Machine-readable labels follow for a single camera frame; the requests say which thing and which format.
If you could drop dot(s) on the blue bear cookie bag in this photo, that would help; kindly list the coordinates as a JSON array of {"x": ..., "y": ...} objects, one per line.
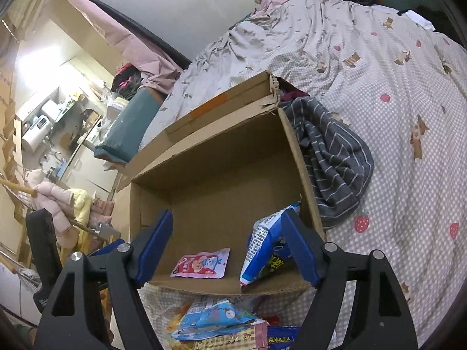
[{"x": 281, "y": 337}]

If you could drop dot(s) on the brown cardboard box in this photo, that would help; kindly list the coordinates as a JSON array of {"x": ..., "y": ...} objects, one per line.
[{"x": 218, "y": 170}]

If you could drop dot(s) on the pink quilt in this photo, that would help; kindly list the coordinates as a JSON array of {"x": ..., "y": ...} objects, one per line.
[{"x": 139, "y": 46}]

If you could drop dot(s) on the yellow checkered snack packet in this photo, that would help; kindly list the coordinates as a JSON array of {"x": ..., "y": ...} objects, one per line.
[{"x": 254, "y": 337}]

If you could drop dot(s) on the pink white snack packet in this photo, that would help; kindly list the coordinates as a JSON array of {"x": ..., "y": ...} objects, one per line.
[{"x": 204, "y": 265}]

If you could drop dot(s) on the blue white snack bag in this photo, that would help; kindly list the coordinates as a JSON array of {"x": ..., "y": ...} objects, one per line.
[{"x": 267, "y": 249}]

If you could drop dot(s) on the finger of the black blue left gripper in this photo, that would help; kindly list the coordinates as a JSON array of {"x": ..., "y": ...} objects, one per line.
[{"x": 45, "y": 255}]

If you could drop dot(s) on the dotted bear print bedsheet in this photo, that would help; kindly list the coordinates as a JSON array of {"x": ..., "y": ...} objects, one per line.
[{"x": 399, "y": 87}]

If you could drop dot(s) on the pink plush jacket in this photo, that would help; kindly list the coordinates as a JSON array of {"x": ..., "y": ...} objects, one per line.
[{"x": 57, "y": 201}]

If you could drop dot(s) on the light blue snack bag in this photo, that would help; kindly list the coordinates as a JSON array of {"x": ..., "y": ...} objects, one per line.
[{"x": 211, "y": 318}]

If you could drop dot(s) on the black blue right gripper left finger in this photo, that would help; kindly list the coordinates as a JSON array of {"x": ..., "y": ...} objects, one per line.
[{"x": 73, "y": 317}]

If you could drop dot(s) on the grey striped garment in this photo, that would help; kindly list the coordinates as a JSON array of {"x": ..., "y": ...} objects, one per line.
[{"x": 339, "y": 163}]

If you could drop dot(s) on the teal pillow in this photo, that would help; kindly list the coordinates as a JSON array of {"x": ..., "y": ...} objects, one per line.
[{"x": 122, "y": 140}]

